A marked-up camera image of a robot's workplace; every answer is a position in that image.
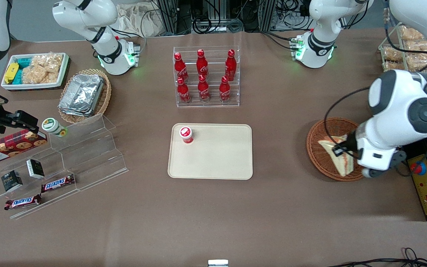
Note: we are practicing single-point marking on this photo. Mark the red cookie box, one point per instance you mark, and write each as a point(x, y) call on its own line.
point(9, 146)

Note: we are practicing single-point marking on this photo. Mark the snickers chocolate bar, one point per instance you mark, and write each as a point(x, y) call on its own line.
point(58, 183)
point(22, 202)

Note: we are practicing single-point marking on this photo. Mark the aluminium foil tray stack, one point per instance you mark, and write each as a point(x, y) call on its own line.
point(82, 94)

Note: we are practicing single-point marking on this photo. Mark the beige cloth bag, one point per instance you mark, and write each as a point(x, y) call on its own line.
point(135, 20)

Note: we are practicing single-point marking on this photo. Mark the red emergency stop button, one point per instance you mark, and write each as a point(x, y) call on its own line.
point(418, 168)

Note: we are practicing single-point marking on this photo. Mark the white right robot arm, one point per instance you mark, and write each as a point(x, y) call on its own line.
point(106, 48)

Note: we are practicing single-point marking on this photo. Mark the triangular sandwich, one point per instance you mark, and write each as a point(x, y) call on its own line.
point(341, 163)

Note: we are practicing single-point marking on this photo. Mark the clear acrylic step display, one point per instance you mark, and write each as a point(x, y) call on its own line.
point(87, 155)

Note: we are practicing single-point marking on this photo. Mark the white rectangular snack tray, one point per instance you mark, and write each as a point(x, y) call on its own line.
point(32, 86)

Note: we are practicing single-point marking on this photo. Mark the yellow snack packet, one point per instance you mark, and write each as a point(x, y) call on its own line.
point(11, 72)

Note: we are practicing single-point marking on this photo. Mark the red cola bottle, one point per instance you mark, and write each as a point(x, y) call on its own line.
point(184, 92)
point(202, 65)
point(224, 91)
point(203, 91)
point(181, 68)
point(230, 66)

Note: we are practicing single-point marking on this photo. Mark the beige plastic tray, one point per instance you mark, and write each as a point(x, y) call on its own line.
point(217, 155)

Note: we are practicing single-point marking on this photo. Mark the brown wicker basket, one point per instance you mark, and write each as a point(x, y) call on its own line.
point(319, 155)

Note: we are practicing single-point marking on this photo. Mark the rice cracker bag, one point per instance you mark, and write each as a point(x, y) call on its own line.
point(50, 61)
point(37, 75)

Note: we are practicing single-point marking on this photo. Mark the small white metal object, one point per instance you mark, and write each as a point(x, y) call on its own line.
point(218, 263)

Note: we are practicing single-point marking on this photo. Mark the red lidded cup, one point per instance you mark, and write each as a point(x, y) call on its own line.
point(186, 135)

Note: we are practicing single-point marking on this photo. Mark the green lidded yogurt bottle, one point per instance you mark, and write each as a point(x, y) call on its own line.
point(53, 127)

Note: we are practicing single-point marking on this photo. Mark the bagged fried snack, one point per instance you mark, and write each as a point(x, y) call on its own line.
point(392, 54)
point(415, 61)
point(417, 46)
point(410, 33)
point(391, 66)

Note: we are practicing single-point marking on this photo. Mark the small black box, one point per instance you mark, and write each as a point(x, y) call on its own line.
point(12, 181)
point(35, 168)

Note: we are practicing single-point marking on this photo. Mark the teal snack packet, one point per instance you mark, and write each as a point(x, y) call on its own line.
point(18, 77)
point(23, 62)

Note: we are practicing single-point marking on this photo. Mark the light wicker basket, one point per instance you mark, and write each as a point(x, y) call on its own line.
point(106, 96)

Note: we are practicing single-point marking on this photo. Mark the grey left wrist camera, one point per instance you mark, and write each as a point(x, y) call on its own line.
point(395, 159)

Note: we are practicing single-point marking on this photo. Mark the clear acrylic bottle rack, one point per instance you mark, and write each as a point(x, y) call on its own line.
point(213, 104)

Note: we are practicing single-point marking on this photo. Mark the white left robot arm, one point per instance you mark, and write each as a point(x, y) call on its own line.
point(395, 100)

